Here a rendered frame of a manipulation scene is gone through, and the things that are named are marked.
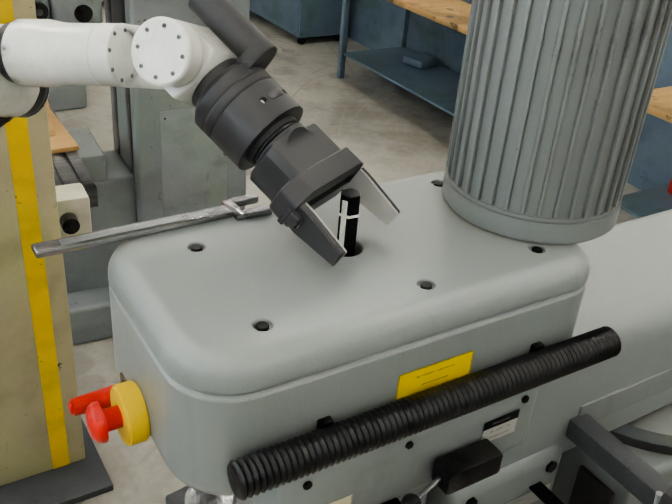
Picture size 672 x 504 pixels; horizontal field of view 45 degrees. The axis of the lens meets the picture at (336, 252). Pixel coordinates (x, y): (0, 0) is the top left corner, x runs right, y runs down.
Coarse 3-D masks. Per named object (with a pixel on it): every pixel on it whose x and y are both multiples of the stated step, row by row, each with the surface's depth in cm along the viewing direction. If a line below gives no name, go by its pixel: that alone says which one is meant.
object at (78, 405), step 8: (96, 392) 87; (104, 392) 87; (72, 400) 85; (80, 400) 86; (88, 400) 86; (96, 400) 86; (104, 400) 86; (72, 408) 85; (80, 408) 85; (104, 408) 87
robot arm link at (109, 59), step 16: (96, 32) 83; (112, 32) 82; (128, 32) 85; (96, 48) 82; (112, 48) 83; (128, 48) 85; (96, 64) 83; (112, 64) 83; (128, 64) 86; (96, 80) 84; (112, 80) 84; (128, 80) 86; (144, 80) 87
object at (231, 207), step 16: (208, 208) 85; (224, 208) 85; (240, 208) 86; (256, 208) 86; (128, 224) 81; (144, 224) 81; (160, 224) 81; (176, 224) 82; (192, 224) 83; (64, 240) 77; (80, 240) 77; (96, 240) 78; (112, 240) 79
